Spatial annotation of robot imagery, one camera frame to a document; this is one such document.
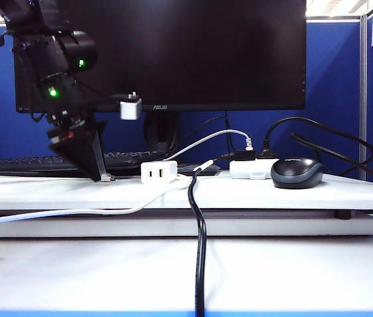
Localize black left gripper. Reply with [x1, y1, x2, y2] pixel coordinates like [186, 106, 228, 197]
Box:
[45, 108, 108, 182]

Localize white Type-C charging cable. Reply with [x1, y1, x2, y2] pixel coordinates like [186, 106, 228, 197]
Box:
[0, 173, 192, 229]

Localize white USB charging base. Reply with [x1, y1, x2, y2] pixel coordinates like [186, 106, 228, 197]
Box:
[140, 160, 178, 184]

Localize white lower base board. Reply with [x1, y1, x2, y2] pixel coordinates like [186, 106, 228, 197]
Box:
[0, 213, 373, 238]

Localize small white cube adapter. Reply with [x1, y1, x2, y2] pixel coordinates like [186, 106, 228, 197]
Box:
[119, 91, 142, 121]

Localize black monitor stand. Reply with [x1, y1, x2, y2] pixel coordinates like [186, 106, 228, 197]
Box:
[143, 111, 222, 176]

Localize black keyboard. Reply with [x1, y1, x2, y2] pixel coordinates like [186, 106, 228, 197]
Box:
[0, 150, 167, 176]

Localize black ASUS monitor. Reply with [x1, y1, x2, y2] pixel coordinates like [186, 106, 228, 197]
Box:
[14, 0, 307, 113]

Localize black plug adapter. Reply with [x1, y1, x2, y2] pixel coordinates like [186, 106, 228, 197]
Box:
[232, 150, 257, 162]

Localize white power strip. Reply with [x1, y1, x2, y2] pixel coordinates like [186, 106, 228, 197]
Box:
[229, 160, 279, 180]

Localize white raised desk board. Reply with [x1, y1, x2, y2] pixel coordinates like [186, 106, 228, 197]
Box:
[0, 173, 373, 212]

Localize black grey computer mouse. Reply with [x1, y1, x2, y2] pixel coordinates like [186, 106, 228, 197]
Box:
[270, 158, 324, 190]

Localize thin black monitor cables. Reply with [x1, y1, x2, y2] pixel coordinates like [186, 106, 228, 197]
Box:
[187, 111, 236, 156]

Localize long black cable pair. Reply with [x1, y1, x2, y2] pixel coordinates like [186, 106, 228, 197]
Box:
[187, 153, 236, 317]

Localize white cable with white plug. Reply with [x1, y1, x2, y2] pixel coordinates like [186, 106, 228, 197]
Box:
[162, 129, 255, 162]

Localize thick black power cable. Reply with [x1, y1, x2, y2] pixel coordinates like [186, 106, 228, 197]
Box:
[263, 117, 373, 186]

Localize grey metal partition post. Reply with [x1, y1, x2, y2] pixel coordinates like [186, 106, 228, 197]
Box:
[358, 15, 368, 181]

